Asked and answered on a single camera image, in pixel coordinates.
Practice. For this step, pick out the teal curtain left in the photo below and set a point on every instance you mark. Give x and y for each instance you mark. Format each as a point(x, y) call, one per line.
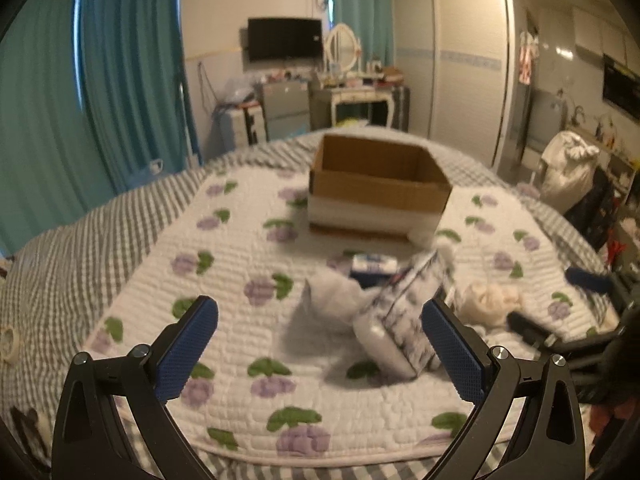
point(94, 103)

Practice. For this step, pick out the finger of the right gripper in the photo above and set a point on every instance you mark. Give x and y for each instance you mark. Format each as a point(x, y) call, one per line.
point(545, 341)
point(602, 284)

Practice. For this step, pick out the white quilt purple flowers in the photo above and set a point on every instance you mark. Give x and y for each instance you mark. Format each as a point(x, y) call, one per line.
point(273, 387)

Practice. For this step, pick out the oval white vanity mirror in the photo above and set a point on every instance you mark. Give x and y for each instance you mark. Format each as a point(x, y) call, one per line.
point(341, 50)

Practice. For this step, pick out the brown cardboard box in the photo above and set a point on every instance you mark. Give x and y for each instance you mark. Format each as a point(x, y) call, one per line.
point(375, 188)

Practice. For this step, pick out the grey checked bed sheet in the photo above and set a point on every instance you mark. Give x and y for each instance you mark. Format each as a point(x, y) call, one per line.
point(55, 289)

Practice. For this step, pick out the black white patterned tissue pack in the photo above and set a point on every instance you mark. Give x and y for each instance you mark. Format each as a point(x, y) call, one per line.
point(389, 327)

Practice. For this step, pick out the teal curtain right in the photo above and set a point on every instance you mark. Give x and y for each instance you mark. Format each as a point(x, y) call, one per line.
point(372, 22)

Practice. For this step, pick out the black wall television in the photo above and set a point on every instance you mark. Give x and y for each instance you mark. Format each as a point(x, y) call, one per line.
point(271, 39)

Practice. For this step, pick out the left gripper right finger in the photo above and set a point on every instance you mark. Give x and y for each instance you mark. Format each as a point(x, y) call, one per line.
point(548, 440)

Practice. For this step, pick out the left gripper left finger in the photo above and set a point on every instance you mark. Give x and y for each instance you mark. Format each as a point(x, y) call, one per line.
point(89, 441)

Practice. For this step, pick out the teal curtain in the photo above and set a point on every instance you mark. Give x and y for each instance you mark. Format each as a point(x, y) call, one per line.
point(94, 103)
point(372, 22)

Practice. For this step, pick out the white stuffed bag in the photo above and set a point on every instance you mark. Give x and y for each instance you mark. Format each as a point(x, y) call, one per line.
point(567, 167)

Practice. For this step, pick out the blue tissue pack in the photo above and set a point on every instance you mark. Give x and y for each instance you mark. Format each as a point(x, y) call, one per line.
point(370, 270)

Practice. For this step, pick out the grey mini fridge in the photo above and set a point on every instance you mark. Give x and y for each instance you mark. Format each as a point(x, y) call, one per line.
point(286, 108)

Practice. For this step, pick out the cream rolled cloth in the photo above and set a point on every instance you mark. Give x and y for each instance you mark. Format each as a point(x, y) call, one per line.
point(488, 304)

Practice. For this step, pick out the grey white cloth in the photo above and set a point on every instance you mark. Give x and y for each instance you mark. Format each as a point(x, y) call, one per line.
point(333, 300)

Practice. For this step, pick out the white sliding wardrobe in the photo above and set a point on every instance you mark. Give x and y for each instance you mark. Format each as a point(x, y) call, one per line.
point(458, 62)

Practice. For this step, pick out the white dressing table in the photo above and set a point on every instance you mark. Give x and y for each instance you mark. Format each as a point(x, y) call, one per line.
point(323, 103)

